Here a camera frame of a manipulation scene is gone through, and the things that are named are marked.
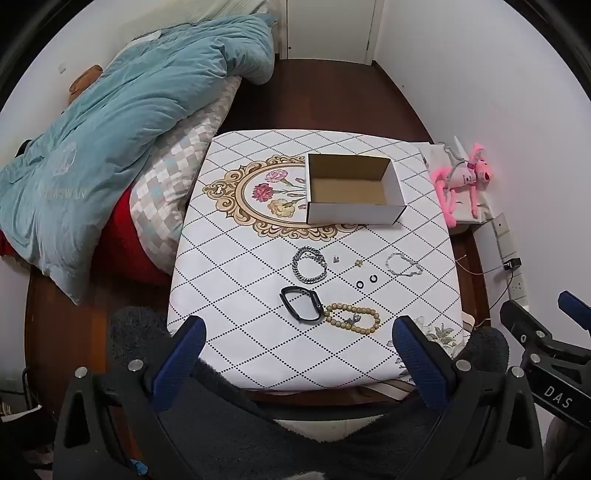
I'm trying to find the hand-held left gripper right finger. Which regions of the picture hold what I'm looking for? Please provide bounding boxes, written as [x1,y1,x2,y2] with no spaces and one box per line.
[392,315,544,480]

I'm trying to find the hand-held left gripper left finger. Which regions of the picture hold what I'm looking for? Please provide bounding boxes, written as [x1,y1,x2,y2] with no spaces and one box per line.
[54,316,208,480]

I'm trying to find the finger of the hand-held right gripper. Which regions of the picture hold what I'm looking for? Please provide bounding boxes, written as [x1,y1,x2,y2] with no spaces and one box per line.
[557,290,591,332]
[500,300,555,365]

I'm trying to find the thin silver chain bracelet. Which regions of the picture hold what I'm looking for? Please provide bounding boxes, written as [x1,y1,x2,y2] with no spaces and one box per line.
[385,252,423,278]

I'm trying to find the wooden bead bracelet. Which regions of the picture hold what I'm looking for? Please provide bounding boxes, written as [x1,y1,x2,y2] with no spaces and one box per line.
[323,302,382,336]

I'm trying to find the black band bracelet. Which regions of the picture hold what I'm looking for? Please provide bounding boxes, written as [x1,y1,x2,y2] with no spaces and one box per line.
[279,286,324,324]

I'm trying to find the silver chunky chain bracelet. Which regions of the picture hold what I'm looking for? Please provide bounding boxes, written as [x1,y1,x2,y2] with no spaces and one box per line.
[292,247,329,283]

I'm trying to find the white cardboard box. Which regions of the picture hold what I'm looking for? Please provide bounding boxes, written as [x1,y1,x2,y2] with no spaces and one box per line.
[305,153,408,226]

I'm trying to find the person's right forearm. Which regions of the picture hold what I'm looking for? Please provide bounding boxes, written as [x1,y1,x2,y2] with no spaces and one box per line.
[541,411,591,480]

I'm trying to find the white diamond-patterned floral tablecloth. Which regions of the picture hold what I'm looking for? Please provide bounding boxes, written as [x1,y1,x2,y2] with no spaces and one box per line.
[167,129,465,403]

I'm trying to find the person's dark fleece pants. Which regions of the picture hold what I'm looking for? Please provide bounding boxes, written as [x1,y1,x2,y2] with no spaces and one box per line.
[108,305,511,480]

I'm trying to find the red blanket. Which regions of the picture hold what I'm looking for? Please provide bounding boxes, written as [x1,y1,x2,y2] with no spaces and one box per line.
[0,185,172,288]

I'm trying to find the pink plush toy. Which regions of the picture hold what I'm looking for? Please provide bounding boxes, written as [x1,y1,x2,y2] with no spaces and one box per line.
[431,143,490,228]

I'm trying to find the checkered mattress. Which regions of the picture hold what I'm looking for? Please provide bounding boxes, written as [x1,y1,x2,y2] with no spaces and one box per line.
[129,74,243,274]

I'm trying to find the light blue quilt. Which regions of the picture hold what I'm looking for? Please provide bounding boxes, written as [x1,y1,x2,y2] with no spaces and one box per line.
[0,14,276,305]

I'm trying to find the white door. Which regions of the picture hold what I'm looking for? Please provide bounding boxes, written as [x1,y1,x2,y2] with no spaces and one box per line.
[286,0,376,62]

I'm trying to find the white wall power socket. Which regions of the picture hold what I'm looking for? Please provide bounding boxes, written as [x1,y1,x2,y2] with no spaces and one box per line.
[508,272,530,305]

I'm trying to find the thin charger cable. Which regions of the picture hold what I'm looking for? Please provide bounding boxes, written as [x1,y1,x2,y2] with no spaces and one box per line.
[455,257,506,278]

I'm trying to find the white wall switch panel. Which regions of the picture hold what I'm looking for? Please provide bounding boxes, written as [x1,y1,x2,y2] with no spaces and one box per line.
[491,213,516,259]

